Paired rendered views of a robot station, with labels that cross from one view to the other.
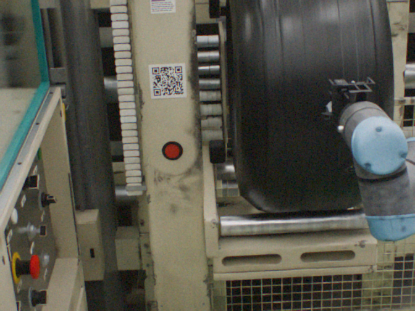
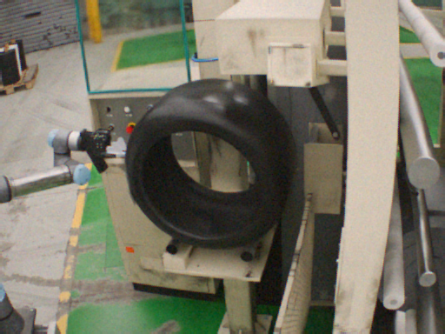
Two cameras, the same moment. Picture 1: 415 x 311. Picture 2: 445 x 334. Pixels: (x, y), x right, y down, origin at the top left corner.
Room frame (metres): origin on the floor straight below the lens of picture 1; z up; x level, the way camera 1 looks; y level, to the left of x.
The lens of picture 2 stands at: (2.18, -1.70, 1.99)
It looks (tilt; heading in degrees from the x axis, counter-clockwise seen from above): 28 degrees down; 107
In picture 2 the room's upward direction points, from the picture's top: 6 degrees counter-clockwise
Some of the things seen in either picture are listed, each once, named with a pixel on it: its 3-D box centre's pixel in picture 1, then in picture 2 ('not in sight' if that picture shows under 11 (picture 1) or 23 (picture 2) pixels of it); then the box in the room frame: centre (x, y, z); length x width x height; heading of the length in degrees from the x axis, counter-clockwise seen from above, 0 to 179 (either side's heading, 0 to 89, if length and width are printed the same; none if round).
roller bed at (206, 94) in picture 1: (188, 84); (325, 168); (2.05, 0.04, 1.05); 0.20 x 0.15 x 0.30; 90
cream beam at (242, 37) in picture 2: not in sight; (283, 22); (1.97, -0.31, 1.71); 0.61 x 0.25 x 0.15; 90
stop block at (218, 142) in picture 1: (217, 151); not in sight; (1.78, -0.03, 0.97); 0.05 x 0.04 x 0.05; 0
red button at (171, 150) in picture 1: (172, 150); not in sight; (1.59, 0.07, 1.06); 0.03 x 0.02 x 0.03; 90
